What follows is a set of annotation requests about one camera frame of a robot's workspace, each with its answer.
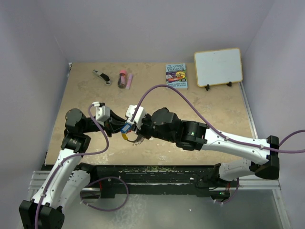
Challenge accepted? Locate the treehouse paperback book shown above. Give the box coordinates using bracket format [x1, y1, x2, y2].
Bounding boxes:
[165, 63, 188, 89]

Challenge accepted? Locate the grey black stapler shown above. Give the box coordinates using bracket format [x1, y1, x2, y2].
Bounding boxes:
[92, 70, 112, 85]

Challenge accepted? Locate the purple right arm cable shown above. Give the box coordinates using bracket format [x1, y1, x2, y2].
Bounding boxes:
[131, 84, 305, 207]

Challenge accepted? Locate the pink highlighter marker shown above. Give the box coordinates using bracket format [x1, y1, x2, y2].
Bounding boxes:
[125, 74, 133, 90]

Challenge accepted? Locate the yellow framed whiteboard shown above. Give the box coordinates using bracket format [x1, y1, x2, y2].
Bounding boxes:
[194, 47, 243, 91]

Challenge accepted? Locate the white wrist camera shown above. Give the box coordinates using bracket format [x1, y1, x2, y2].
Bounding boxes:
[92, 102, 111, 126]
[125, 105, 147, 129]

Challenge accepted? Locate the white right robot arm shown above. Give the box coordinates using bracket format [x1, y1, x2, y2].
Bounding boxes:
[125, 106, 280, 187]

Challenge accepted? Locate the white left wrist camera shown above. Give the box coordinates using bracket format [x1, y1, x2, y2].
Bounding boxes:
[92, 102, 111, 126]

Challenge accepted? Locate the pink capped bottle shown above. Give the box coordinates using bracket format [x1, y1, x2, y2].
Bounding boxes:
[117, 70, 127, 89]

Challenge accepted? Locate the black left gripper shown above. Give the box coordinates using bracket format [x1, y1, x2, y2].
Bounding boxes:
[81, 109, 132, 137]

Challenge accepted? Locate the metal keyring organizer with rings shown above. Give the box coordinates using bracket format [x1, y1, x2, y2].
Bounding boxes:
[122, 133, 144, 146]

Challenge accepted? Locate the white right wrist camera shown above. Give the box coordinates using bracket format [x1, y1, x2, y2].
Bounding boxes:
[125, 105, 147, 129]

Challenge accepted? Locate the blue key tag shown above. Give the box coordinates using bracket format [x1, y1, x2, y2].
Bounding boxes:
[121, 123, 132, 134]

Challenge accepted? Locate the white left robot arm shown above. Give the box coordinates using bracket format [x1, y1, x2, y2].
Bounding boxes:
[19, 103, 125, 229]

